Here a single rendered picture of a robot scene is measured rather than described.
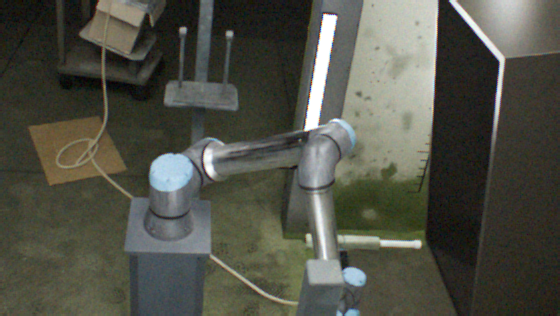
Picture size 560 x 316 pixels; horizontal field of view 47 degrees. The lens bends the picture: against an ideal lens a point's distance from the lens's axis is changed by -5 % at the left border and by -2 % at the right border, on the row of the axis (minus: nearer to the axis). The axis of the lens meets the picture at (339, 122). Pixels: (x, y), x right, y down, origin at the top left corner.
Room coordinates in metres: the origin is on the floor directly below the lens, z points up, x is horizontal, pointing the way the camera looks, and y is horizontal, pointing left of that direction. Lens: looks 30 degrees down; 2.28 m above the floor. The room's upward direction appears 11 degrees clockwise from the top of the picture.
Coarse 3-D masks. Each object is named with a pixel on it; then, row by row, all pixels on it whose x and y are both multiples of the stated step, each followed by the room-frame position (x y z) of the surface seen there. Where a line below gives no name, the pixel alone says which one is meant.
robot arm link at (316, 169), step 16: (320, 144) 1.70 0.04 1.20; (304, 160) 1.67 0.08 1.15; (320, 160) 1.66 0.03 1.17; (336, 160) 1.70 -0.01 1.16; (304, 176) 1.63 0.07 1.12; (320, 176) 1.63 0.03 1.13; (320, 192) 1.63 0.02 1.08; (320, 208) 1.62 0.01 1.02; (320, 224) 1.62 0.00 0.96; (320, 240) 1.61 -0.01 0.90; (336, 240) 1.64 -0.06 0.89; (320, 256) 1.60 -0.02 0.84; (336, 256) 1.62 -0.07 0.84; (352, 304) 1.65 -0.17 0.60
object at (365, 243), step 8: (304, 240) 2.03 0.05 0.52; (344, 240) 2.04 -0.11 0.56; (352, 240) 2.04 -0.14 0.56; (360, 240) 2.05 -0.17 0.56; (368, 240) 2.06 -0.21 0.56; (376, 240) 2.07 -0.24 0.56; (384, 240) 2.09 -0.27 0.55; (416, 240) 2.13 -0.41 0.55; (312, 248) 1.99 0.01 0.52; (344, 248) 2.03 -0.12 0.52; (352, 248) 2.03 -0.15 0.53; (360, 248) 2.04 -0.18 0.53; (368, 248) 2.05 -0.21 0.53; (376, 248) 2.06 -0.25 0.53; (416, 248) 2.11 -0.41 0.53
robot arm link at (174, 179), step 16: (160, 160) 1.85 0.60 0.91; (176, 160) 1.87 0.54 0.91; (160, 176) 1.77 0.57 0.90; (176, 176) 1.78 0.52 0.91; (192, 176) 1.85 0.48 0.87; (160, 192) 1.76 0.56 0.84; (176, 192) 1.77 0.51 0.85; (192, 192) 1.84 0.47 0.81; (160, 208) 1.76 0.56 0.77; (176, 208) 1.77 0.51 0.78
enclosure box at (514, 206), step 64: (448, 0) 2.21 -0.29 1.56; (512, 0) 2.01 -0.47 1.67; (448, 64) 2.23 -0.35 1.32; (512, 64) 1.62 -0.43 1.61; (448, 128) 2.25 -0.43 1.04; (512, 128) 1.64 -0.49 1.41; (448, 192) 2.28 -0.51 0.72; (512, 192) 1.67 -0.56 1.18; (448, 256) 2.16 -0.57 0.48; (512, 256) 1.69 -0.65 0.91
